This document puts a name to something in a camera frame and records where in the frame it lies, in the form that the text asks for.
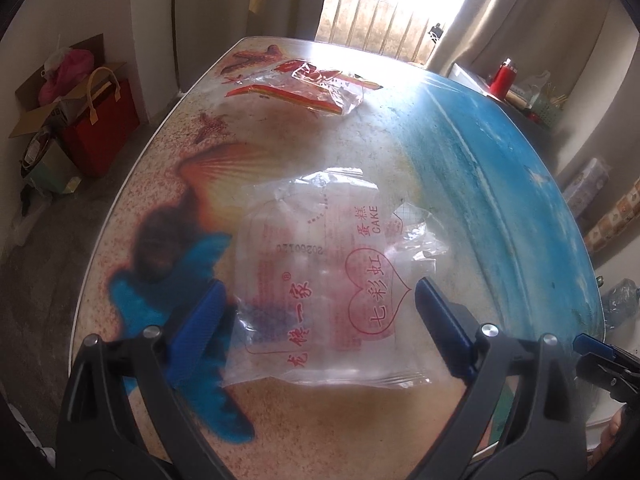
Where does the clear cake wrapper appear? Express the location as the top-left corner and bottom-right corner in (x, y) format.
(224, 168), (449, 388)

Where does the right hand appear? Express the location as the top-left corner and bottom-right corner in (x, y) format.
(592, 406), (629, 462)

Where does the clear plastic water bottle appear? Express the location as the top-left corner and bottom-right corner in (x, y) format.
(602, 278), (639, 330)

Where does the patterned roll package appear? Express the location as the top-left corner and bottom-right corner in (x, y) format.
(584, 180), (640, 255)

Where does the white printed box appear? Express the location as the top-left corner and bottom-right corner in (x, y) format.
(562, 157), (610, 218)

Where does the grey side cabinet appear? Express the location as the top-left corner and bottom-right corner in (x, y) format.
(448, 63), (551, 154)

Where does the green utensil basket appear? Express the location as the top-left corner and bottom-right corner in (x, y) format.
(530, 84), (568, 129)

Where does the red thermos bottle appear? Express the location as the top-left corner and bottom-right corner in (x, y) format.
(489, 58), (518, 100)

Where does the red gift bag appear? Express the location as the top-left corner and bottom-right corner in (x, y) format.
(62, 65), (140, 178)

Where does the curtain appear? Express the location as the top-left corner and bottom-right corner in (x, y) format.
(426, 0), (611, 94)

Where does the cardboard box with pink bag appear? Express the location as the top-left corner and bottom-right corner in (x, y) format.
(9, 34), (125, 139)

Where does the red clear snack wrapper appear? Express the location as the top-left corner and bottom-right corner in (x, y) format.
(224, 58), (383, 116)

